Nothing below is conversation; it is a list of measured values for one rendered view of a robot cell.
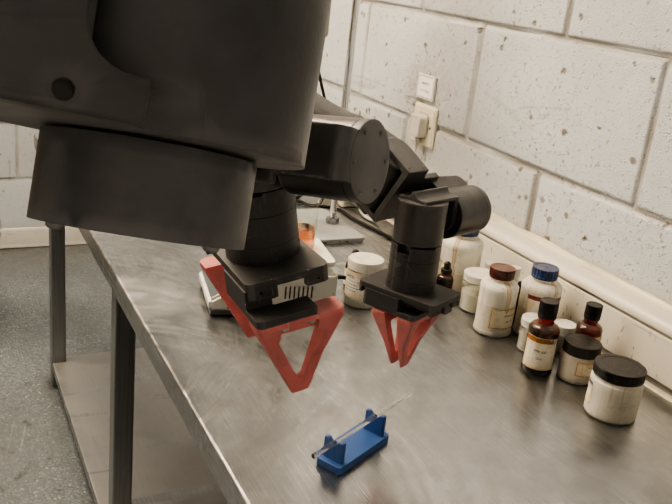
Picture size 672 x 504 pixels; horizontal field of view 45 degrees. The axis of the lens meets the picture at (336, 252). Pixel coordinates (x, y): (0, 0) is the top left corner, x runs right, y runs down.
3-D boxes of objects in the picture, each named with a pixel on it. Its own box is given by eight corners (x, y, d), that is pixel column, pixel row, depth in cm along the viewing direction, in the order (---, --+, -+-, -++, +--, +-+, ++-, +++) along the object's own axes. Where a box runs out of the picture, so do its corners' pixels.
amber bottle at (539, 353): (521, 359, 122) (535, 292, 118) (551, 366, 121) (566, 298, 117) (519, 372, 118) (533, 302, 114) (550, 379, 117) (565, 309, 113)
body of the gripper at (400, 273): (387, 281, 100) (395, 223, 97) (460, 307, 94) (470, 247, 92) (356, 294, 95) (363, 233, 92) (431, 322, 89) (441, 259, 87)
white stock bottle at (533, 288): (504, 326, 133) (517, 260, 129) (536, 323, 136) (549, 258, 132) (528, 343, 128) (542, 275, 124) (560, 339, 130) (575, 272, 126)
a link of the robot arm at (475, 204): (344, 191, 96) (380, 137, 91) (407, 181, 104) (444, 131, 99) (403, 267, 92) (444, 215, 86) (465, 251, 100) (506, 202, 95)
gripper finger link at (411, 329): (385, 343, 102) (395, 273, 99) (434, 363, 98) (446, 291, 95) (353, 359, 97) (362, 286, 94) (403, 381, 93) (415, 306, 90)
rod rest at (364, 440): (339, 477, 89) (342, 448, 88) (314, 464, 91) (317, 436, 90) (389, 441, 97) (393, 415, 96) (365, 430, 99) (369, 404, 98)
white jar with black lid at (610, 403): (644, 416, 109) (657, 369, 107) (619, 432, 105) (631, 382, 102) (599, 395, 114) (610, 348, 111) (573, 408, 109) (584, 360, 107)
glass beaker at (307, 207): (287, 258, 128) (292, 206, 125) (269, 244, 133) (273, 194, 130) (326, 254, 132) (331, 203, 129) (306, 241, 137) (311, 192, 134)
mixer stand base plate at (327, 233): (225, 250, 153) (225, 244, 152) (194, 217, 169) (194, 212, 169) (366, 241, 166) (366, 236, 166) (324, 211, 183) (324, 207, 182)
